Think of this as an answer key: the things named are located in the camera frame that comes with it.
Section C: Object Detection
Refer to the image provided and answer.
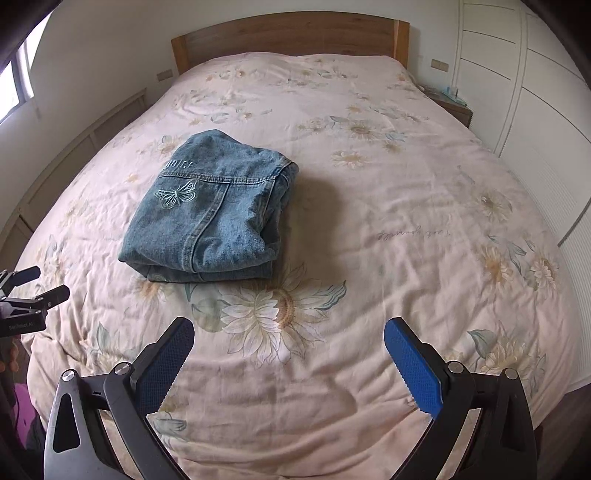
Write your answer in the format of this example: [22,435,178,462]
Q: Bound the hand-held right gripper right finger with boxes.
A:
[383,316,539,480]

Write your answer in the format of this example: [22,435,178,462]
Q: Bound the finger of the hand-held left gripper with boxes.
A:
[27,285,71,315]
[0,265,41,297]

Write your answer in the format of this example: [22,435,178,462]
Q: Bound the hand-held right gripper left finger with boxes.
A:
[42,316,195,480]

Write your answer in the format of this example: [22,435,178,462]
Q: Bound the blue denim jacket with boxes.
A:
[117,129,301,283]

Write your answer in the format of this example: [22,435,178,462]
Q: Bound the person's left hand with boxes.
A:
[0,342,20,373]

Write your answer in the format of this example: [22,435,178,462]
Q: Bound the pink cloth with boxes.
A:
[13,382,44,446]

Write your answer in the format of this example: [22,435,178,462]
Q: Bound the bed with floral cover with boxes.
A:
[9,53,578,476]

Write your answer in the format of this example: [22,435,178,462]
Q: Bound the window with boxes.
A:
[0,9,51,123]

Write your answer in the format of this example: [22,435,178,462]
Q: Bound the wooden nightstand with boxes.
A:
[418,83,474,129]

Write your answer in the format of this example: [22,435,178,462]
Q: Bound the white wardrobe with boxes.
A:
[455,0,591,324]

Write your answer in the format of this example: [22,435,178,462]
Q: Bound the wooden headboard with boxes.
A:
[171,11,411,77]

